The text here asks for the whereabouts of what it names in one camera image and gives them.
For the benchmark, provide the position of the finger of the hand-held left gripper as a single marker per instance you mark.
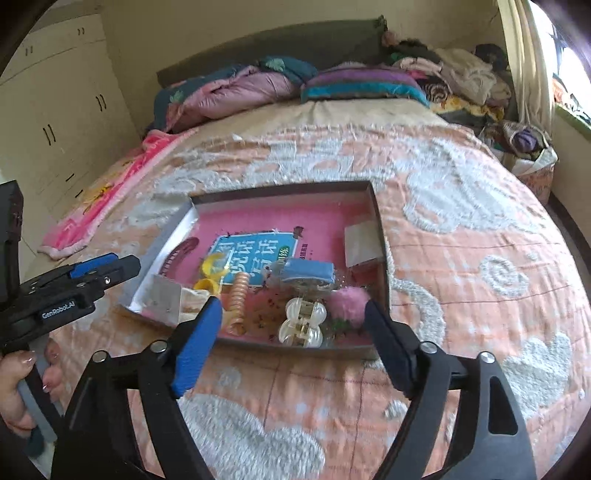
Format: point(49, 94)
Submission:
point(94, 267)
point(122, 272)

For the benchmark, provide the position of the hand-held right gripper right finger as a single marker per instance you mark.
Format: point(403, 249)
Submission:
point(388, 341)

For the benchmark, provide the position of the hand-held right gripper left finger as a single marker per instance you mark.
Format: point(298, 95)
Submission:
point(198, 341)

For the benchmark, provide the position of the maroon banana hair clip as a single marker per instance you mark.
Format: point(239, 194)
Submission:
point(178, 254)

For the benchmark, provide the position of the shallow cardboard box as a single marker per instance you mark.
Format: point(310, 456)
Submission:
point(175, 235)

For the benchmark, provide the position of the white hair claw clip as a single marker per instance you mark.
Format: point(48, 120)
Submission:
point(300, 323)

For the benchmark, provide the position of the white jewelry card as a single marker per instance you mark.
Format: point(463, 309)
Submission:
point(362, 240)
point(161, 300)

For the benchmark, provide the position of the person's left hand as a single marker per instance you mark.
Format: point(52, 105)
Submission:
point(14, 392)

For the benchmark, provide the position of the cream fabric scrunchie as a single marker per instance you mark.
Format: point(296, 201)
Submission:
point(191, 302)

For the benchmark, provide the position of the yellow hair clip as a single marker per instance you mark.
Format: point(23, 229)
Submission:
point(207, 267)

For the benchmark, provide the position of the pink printed blanket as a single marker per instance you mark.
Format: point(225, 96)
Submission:
point(106, 194)

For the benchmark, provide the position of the peach quilted bedspread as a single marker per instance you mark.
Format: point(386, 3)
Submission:
point(461, 277)

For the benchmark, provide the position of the blue hair clip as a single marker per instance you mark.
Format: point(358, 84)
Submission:
point(304, 272)

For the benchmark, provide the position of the cream wardrobe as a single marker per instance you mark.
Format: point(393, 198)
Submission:
point(60, 92)

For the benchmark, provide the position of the pink and dark floral duvet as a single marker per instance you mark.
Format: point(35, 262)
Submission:
point(240, 87)

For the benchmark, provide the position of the beige bed sheet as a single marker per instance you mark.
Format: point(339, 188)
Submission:
point(360, 115)

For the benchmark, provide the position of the bag of clothes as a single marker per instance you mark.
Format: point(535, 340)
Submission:
point(526, 138)

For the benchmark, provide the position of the striped purple pillow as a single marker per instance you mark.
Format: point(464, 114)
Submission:
point(364, 83)

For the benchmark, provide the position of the dark green headboard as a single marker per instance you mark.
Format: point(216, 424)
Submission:
point(277, 44)

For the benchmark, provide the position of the pile of clothes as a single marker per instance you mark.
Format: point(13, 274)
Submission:
point(461, 69)

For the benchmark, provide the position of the clothes on windowsill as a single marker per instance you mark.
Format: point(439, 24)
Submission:
point(572, 104)

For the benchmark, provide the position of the cream curtain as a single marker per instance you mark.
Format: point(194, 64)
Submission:
point(526, 55)

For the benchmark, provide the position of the window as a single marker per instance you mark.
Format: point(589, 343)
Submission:
point(577, 60)

